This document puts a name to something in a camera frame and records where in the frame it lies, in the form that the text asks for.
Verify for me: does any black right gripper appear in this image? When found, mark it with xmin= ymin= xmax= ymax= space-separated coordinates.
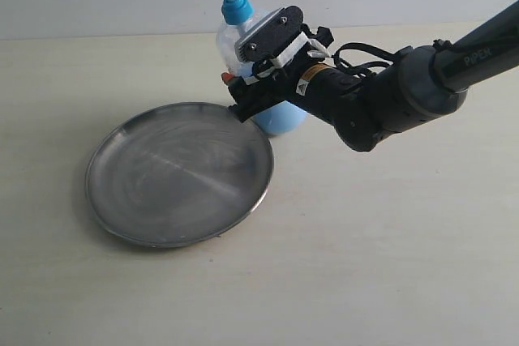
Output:
xmin=221 ymin=59 xmax=320 ymax=122

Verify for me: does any blue pump soap bottle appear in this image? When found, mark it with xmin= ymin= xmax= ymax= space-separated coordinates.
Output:
xmin=216 ymin=0 xmax=307 ymax=135

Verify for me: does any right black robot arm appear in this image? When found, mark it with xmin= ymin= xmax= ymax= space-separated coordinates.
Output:
xmin=225 ymin=4 xmax=518 ymax=152

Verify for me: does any round steel plate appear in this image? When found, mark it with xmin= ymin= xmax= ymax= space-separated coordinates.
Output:
xmin=84 ymin=102 xmax=274 ymax=249

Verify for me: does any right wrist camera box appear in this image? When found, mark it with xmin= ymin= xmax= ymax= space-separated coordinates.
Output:
xmin=234 ymin=6 xmax=309 ymax=68

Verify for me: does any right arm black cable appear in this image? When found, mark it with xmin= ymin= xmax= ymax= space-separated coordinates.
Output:
xmin=315 ymin=26 xmax=406 ymax=79

